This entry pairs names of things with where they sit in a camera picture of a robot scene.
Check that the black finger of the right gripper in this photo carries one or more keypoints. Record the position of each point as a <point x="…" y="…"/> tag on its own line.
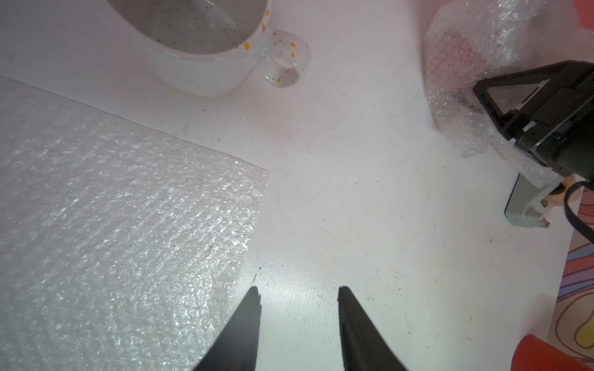
<point x="503" y="97"/>

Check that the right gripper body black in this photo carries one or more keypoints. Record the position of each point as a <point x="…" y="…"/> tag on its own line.
<point x="559" y="132"/>

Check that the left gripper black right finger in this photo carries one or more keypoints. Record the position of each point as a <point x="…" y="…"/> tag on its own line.
<point x="363" y="347"/>

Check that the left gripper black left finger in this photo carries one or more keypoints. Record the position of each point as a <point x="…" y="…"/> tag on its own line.
<point x="236" y="348"/>

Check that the clear bubble wrap sheet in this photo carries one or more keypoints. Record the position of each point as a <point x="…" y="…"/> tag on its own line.
<point x="472" y="40"/>
<point x="121" y="246"/>

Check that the clear bubble wrap sheet bottom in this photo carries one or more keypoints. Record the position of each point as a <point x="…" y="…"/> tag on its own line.
<point x="121" y="246"/>

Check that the white ceramic mug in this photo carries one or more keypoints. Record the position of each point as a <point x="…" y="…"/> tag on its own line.
<point x="207" y="48"/>

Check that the grey tape dispenser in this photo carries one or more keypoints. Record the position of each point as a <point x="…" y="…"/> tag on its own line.
<point x="529" y="206"/>

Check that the red cup of markers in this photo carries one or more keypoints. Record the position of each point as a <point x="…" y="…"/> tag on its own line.
<point x="533" y="354"/>

